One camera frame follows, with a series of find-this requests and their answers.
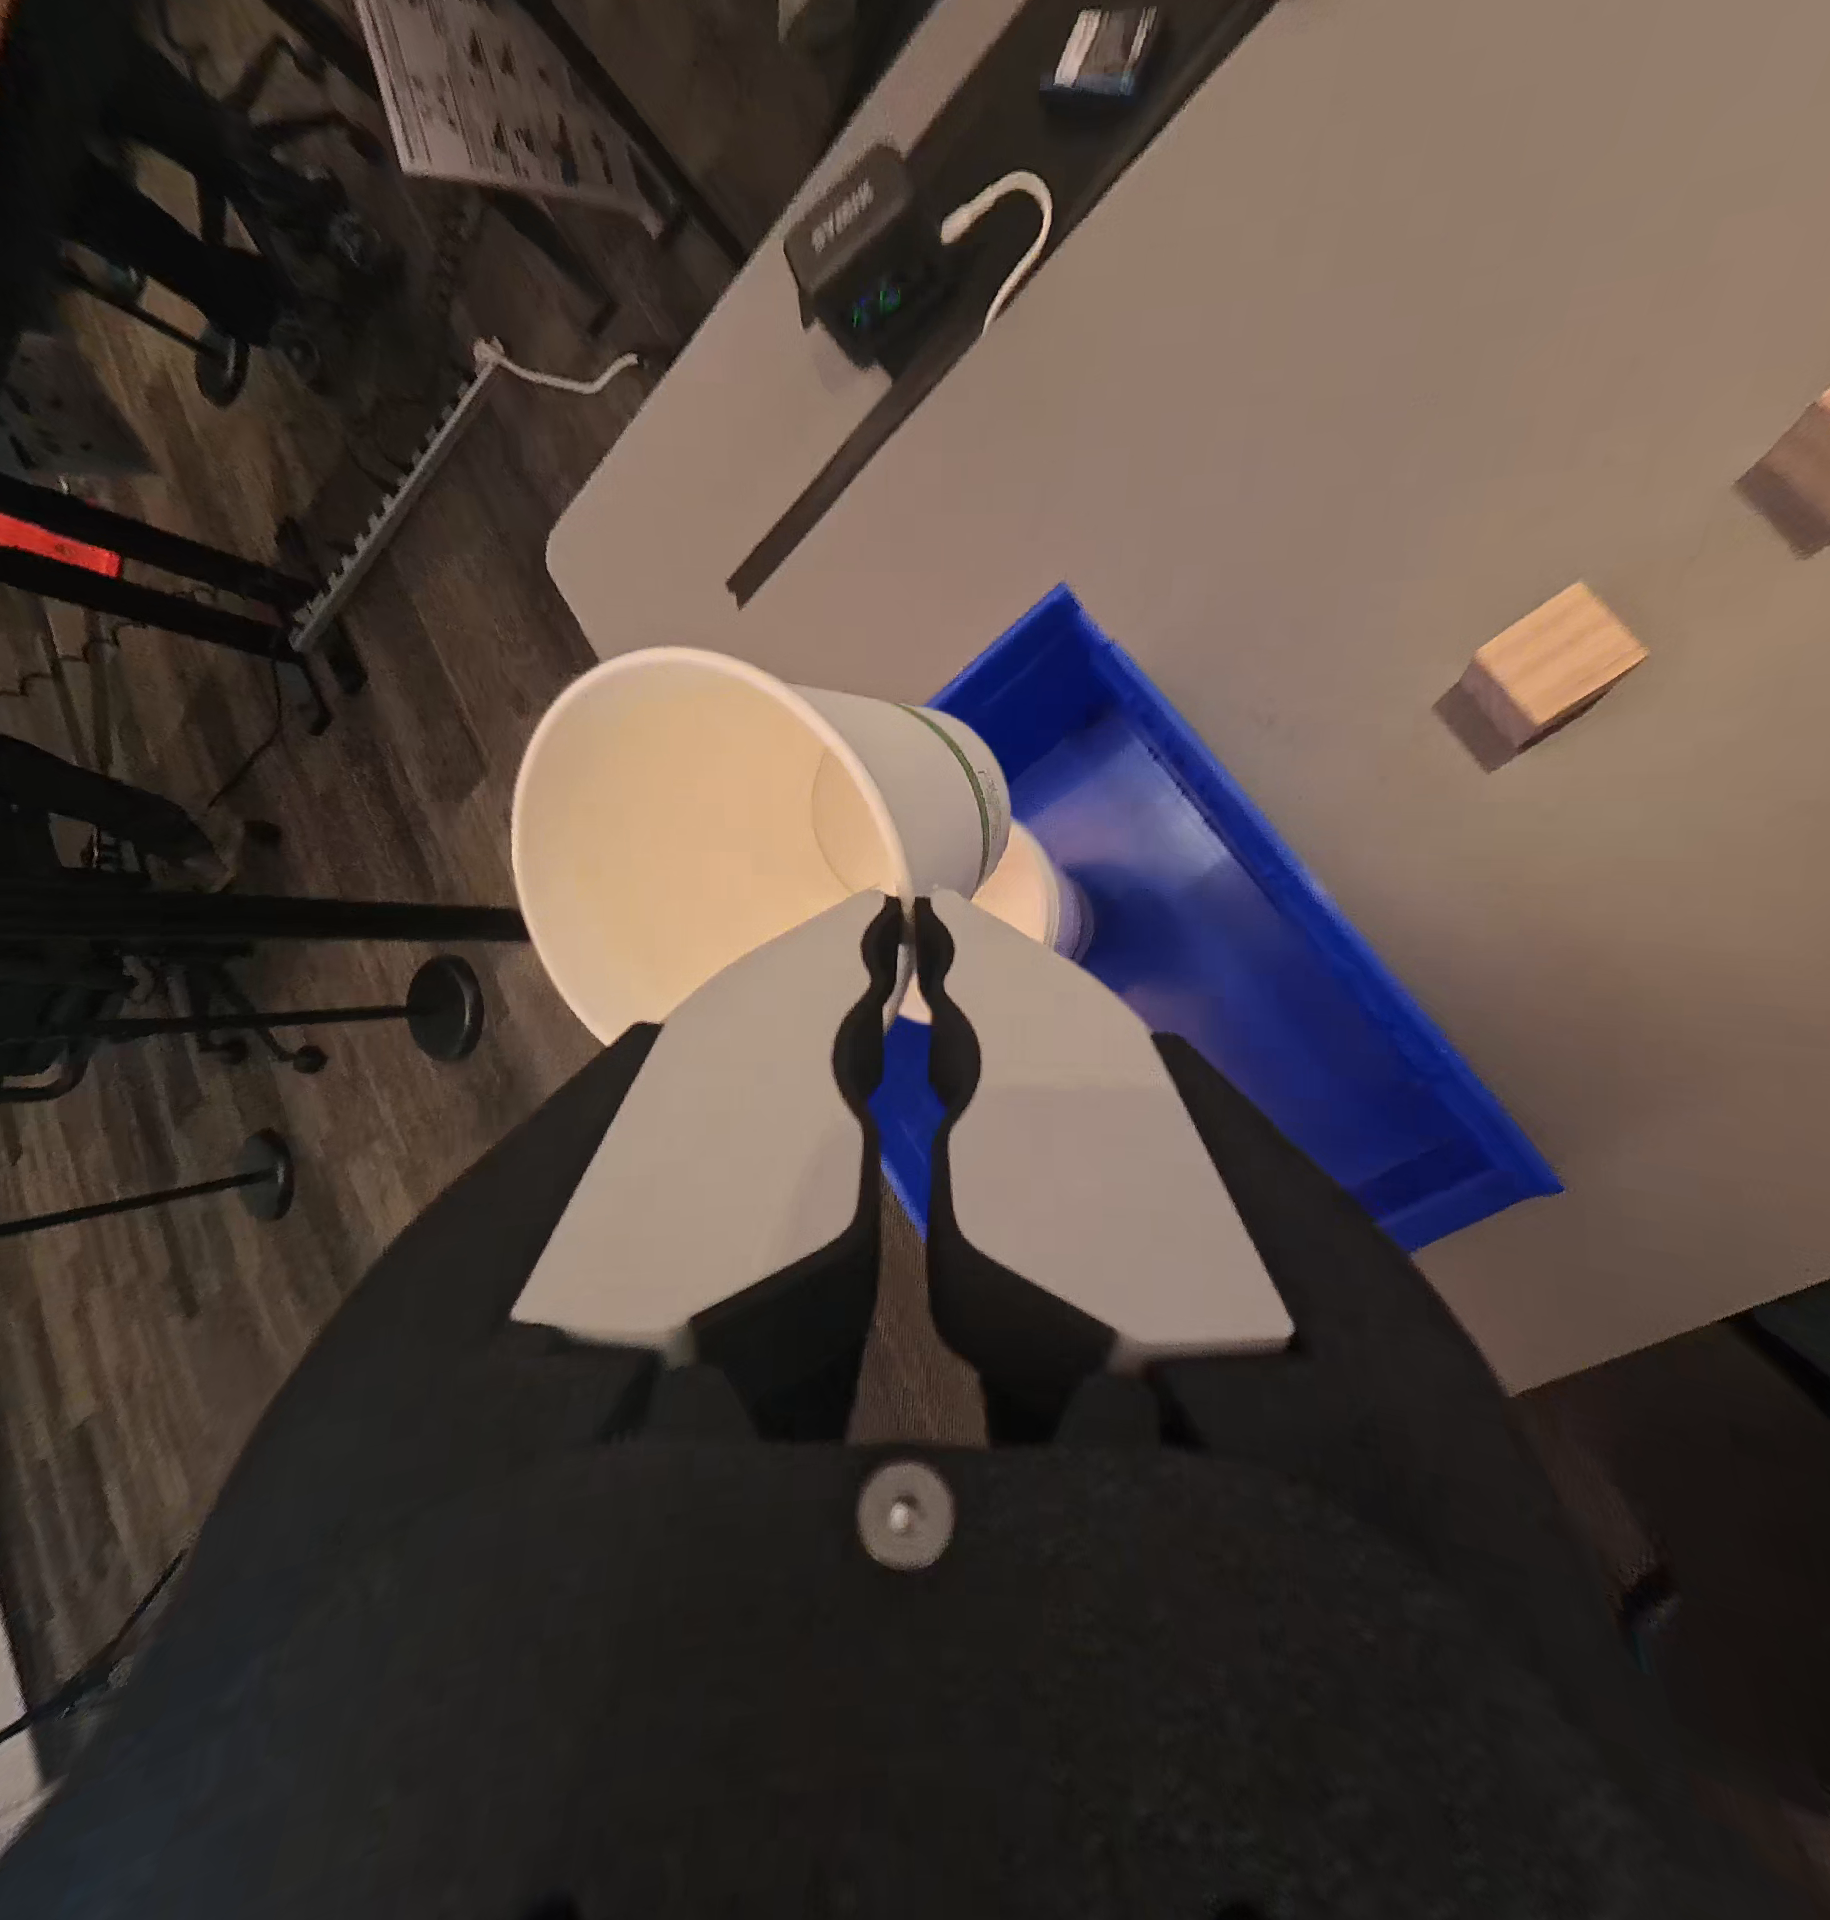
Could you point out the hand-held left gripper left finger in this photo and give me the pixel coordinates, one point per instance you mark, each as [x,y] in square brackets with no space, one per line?
[690,1171]

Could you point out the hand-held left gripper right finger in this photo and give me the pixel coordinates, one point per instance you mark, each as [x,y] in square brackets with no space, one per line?
[1111,1183]

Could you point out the blue plastic bin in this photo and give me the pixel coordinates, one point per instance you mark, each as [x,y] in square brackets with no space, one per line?
[1230,959]

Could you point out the white paper cup green band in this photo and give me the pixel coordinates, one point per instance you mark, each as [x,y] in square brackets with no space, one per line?
[1026,894]
[674,841]

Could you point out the black round stand base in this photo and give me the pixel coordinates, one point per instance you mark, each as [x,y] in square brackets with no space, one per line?
[447,1007]
[264,1177]

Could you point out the black stand pole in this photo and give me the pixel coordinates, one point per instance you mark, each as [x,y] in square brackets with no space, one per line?
[255,920]

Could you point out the black chair armrest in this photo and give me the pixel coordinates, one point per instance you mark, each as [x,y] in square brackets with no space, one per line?
[1757,1500]

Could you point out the long grey power strip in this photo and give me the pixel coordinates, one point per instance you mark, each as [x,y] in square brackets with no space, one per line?
[391,502]

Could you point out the red rectangular label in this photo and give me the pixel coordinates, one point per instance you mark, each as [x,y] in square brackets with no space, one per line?
[38,543]

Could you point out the black charger with display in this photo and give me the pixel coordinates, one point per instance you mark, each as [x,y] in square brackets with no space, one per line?
[855,219]

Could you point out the black wheeled chair base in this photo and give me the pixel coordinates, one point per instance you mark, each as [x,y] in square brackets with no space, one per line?
[220,301]

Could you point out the white printed paper sheet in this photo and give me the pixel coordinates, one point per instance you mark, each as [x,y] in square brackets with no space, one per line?
[494,107]

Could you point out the small black box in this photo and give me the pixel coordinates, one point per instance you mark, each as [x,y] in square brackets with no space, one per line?
[1103,55]

